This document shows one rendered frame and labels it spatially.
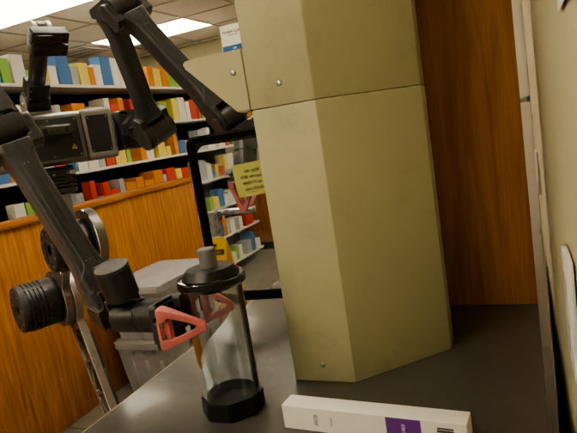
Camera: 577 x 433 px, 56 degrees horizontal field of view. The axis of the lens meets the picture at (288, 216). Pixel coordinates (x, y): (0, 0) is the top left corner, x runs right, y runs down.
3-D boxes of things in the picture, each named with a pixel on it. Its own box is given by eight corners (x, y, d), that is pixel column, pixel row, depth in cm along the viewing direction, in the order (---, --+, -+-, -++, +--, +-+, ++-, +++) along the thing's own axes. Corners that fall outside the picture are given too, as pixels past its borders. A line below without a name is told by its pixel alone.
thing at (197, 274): (251, 278, 89) (244, 239, 88) (224, 297, 81) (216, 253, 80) (203, 280, 93) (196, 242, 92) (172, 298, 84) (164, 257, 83)
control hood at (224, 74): (317, 106, 118) (310, 59, 117) (251, 111, 89) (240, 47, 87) (270, 115, 123) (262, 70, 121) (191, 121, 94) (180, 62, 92)
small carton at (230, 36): (261, 57, 102) (255, 24, 101) (248, 55, 97) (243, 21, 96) (237, 62, 104) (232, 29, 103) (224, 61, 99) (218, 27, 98)
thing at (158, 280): (223, 305, 356) (215, 256, 351) (170, 343, 301) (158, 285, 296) (170, 306, 373) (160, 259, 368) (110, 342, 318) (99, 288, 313)
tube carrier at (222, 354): (276, 386, 92) (255, 264, 89) (248, 420, 83) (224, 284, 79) (221, 383, 97) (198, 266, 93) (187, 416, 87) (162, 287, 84)
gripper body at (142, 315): (191, 286, 94) (156, 287, 97) (156, 307, 85) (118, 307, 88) (198, 321, 95) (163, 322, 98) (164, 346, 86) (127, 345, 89)
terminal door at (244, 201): (336, 295, 124) (310, 117, 118) (214, 301, 133) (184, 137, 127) (337, 294, 125) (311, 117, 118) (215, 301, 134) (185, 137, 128)
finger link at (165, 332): (218, 293, 87) (169, 295, 90) (194, 309, 80) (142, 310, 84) (226, 334, 88) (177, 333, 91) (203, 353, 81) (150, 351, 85)
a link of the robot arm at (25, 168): (23, 119, 107) (-34, 138, 100) (26, 104, 102) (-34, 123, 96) (141, 307, 105) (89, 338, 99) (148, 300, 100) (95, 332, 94)
